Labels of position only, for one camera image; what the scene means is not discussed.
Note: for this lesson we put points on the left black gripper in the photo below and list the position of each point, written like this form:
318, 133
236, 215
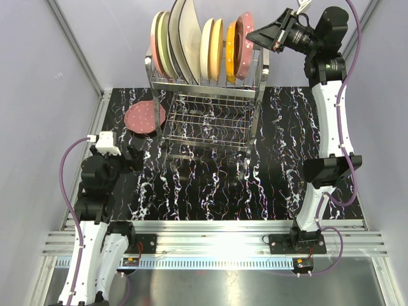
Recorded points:
135, 164

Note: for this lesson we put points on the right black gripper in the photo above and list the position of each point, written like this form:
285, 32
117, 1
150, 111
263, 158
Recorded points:
274, 35

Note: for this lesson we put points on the pink polka dot plate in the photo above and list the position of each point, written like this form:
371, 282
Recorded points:
140, 118
243, 47

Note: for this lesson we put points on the orange polka dot plate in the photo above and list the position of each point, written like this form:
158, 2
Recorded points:
230, 53

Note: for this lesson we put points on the tan round plate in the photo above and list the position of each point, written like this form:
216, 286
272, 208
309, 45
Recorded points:
216, 49

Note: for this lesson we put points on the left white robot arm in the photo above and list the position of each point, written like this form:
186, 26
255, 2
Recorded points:
99, 241

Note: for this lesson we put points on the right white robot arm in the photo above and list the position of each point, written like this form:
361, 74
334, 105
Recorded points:
325, 69

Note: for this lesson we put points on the steel two-tier dish rack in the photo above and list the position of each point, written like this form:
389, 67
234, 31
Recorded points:
212, 115

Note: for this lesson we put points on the cream round plate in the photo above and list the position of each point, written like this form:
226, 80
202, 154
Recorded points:
205, 48

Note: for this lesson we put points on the white square plate black rim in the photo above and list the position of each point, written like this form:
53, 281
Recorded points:
189, 34

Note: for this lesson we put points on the pale green round plate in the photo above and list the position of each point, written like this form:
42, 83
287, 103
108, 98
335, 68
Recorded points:
163, 45

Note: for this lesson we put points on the pink and cream plate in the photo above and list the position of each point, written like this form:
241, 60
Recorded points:
154, 43

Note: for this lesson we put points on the black marble pattern mat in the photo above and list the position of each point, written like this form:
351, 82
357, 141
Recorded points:
185, 183

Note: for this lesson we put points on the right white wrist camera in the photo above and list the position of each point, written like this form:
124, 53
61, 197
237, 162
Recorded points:
303, 6

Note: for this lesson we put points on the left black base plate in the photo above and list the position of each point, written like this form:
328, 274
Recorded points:
147, 243

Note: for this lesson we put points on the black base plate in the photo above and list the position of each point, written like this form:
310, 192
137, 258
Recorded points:
147, 243
288, 244

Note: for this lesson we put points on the slotted white cable duct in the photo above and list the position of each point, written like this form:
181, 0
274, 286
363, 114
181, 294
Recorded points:
183, 263

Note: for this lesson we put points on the right aluminium frame post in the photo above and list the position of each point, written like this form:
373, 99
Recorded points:
354, 41

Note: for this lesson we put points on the aluminium frame post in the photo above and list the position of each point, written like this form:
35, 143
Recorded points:
73, 43
354, 41

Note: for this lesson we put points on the left aluminium frame post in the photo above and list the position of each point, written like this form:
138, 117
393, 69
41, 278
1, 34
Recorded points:
73, 43

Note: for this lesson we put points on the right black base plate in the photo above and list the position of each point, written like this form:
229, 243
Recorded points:
288, 244

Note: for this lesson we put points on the aluminium mounting rail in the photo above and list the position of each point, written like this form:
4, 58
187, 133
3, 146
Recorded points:
248, 238

